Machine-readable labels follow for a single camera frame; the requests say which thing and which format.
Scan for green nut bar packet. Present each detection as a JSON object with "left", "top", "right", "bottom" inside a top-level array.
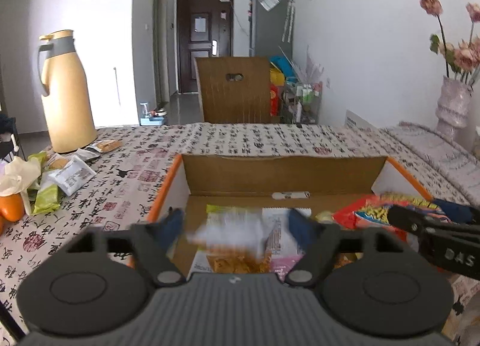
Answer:
[{"left": 206, "top": 205, "right": 262, "bottom": 224}]

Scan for white printed snack packet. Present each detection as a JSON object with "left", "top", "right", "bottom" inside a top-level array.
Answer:
[{"left": 262, "top": 208, "right": 303, "bottom": 257}]

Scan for dried pink roses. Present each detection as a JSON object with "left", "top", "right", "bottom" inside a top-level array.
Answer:
[{"left": 419, "top": 0, "right": 479, "bottom": 91}]

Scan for dark front door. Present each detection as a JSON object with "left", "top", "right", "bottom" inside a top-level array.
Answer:
[{"left": 176, "top": 0, "right": 233, "bottom": 94}]

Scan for wooden chair back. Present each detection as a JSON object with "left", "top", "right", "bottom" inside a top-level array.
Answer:
[{"left": 196, "top": 57, "right": 271, "bottom": 124}]

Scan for red snack bag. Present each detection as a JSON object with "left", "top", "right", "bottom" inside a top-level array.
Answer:
[{"left": 332, "top": 192, "right": 451, "bottom": 241}]

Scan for red cardboard snack box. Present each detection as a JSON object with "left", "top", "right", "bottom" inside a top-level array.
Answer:
[{"left": 147, "top": 154, "right": 433, "bottom": 275}]

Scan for orange fruit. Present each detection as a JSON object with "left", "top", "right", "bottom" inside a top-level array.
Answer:
[{"left": 0, "top": 193, "right": 25, "bottom": 222}]

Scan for grey refrigerator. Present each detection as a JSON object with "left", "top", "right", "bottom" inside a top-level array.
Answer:
[{"left": 249, "top": 0, "right": 293, "bottom": 59}]

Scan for pink snack packet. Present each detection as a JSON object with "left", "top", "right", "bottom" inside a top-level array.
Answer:
[{"left": 269, "top": 255, "right": 303, "bottom": 281}]

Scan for cream crumpled bag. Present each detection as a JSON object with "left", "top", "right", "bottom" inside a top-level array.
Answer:
[{"left": 1, "top": 157, "right": 41, "bottom": 215}]

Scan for pink textured vase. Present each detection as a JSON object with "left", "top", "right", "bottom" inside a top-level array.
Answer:
[{"left": 435, "top": 76, "right": 472, "bottom": 140}]

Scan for yellow thermos jug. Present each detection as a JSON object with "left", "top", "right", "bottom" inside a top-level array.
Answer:
[{"left": 36, "top": 30, "right": 97, "bottom": 153}]

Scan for green packet on table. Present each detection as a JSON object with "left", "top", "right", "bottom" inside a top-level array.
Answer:
[{"left": 32, "top": 183, "right": 60, "bottom": 215}]

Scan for white packet on table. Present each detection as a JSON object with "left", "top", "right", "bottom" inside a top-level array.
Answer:
[{"left": 50, "top": 156, "right": 96, "bottom": 197}]

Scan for wire storage rack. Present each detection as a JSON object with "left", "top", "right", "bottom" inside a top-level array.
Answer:
[{"left": 280, "top": 82, "right": 323, "bottom": 125}]

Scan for crispy chip snack packet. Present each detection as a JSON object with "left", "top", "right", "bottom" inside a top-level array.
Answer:
[{"left": 187, "top": 218, "right": 272, "bottom": 275}]

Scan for grey folded table runner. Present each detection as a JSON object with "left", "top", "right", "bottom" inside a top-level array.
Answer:
[{"left": 383, "top": 122, "right": 479, "bottom": 208}]

